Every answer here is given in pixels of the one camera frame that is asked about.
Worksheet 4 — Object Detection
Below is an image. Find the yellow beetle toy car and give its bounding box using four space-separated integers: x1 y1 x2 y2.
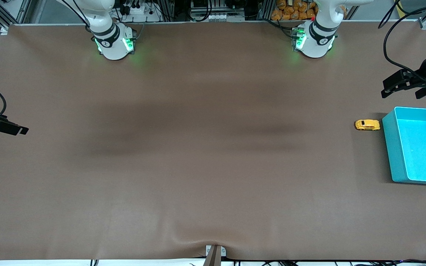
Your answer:
354 119 381 131

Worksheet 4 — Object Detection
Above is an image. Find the teal plastic bin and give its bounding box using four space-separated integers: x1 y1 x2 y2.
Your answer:
382 106 426 185

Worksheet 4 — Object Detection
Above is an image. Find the orange snack pile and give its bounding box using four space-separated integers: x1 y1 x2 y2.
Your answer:
271 0 348 21

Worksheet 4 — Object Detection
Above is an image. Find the white power strip with plugs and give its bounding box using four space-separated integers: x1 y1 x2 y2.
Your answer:
119 0 162 23

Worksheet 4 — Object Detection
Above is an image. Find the brown table mat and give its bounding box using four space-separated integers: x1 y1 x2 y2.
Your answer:
0 20 426 261

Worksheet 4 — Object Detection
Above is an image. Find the grey metal clamp plate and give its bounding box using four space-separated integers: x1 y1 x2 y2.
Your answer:
205 245 227 258

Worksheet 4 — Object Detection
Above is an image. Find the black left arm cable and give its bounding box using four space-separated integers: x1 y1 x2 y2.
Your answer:
378 0 426 82

